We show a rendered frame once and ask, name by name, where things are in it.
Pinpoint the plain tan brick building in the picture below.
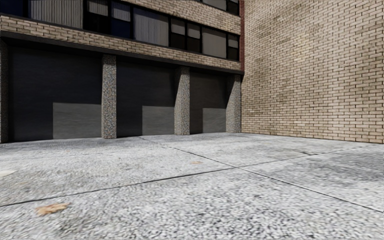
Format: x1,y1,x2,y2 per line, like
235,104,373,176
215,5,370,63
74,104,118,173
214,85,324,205
240,0,384,145

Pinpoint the tan brick building with pillars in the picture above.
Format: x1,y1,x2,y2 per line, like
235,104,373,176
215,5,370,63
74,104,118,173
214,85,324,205
0,0,245,144

